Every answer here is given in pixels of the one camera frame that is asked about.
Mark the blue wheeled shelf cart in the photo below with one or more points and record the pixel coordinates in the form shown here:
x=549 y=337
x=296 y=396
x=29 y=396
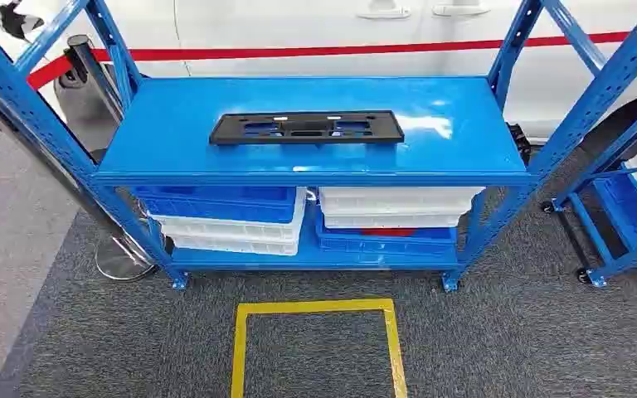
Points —
x=588 y=232

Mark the white car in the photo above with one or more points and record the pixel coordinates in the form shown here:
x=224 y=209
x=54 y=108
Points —
x=296 y=27

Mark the black plastic licence plate frame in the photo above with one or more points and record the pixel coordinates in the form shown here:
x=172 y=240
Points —
x=230 y=133

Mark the small black object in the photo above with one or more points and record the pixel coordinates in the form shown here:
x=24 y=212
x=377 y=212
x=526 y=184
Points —
x=519 y=144

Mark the yellow floor tape square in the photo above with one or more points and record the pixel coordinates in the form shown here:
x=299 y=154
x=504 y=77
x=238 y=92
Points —
x=239 y=351

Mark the blue metal shelf rack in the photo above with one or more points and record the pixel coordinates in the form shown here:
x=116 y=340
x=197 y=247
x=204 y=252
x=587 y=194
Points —
x=186 y=126

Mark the stanchion post with chrome base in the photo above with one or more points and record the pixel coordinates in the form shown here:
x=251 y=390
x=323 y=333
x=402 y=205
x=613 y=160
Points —
x=126 y=263

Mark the black stanchion post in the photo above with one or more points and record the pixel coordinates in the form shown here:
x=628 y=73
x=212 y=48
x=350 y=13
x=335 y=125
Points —
x=91 y=71

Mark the blue plastic crate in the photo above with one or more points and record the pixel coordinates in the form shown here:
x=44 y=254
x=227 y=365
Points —
x=633 y=215
x=384 y=245
x=214 y=211

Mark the red barrier belt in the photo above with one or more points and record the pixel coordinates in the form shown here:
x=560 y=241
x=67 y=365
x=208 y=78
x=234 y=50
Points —
x=241 y=53

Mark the red item in crate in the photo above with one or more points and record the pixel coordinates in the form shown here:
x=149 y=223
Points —
x=388 y=232

